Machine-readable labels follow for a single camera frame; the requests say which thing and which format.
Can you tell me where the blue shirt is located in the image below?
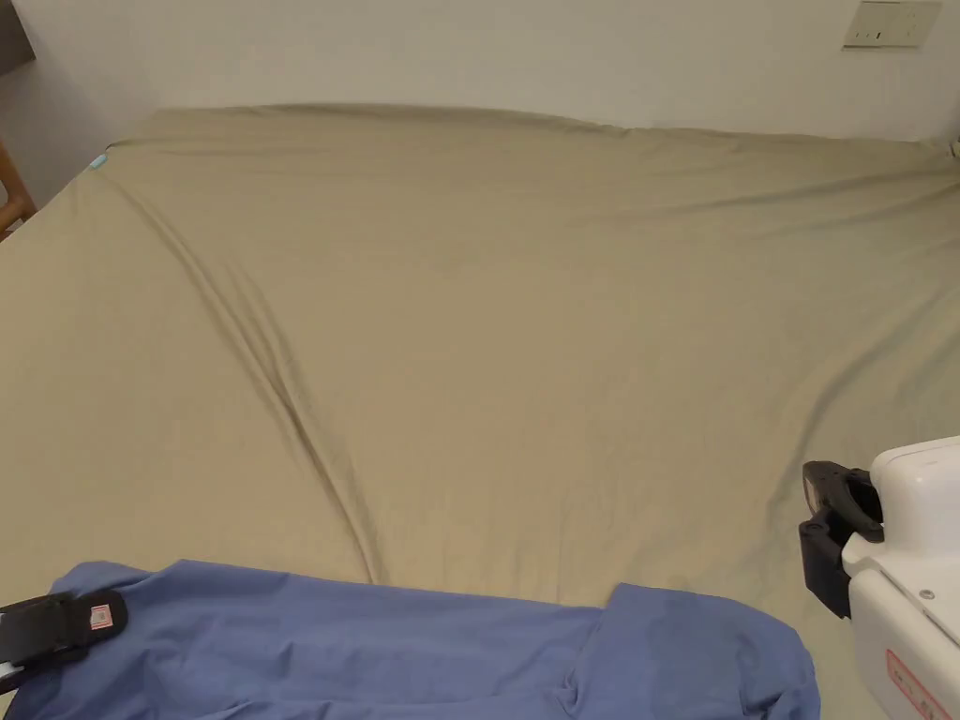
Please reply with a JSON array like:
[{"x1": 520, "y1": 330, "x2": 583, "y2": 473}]
[{"x1": 0, "y1": 560, "x2": 823, "y2": 720}]

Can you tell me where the white wall socket plate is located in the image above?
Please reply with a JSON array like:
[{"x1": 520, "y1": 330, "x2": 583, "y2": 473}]
[{"x1": 841, "y1": 0, "x2": 943, "y2": 53}]

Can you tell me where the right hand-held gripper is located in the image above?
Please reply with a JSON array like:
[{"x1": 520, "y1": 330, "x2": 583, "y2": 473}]
[{"x1": 798, "y1": 435, "x2": 960, "y2": 720}]

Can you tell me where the wooden chair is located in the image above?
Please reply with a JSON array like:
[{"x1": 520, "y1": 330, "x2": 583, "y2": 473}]
[{"x1": 0, "y1": 137, "x2": 37, "y2": 243}]

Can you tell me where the bed with beige sheet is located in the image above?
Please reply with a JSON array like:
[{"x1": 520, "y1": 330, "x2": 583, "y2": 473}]
[{"x1": 0, "y1": 103, "x2": 960, "y2": 720}]

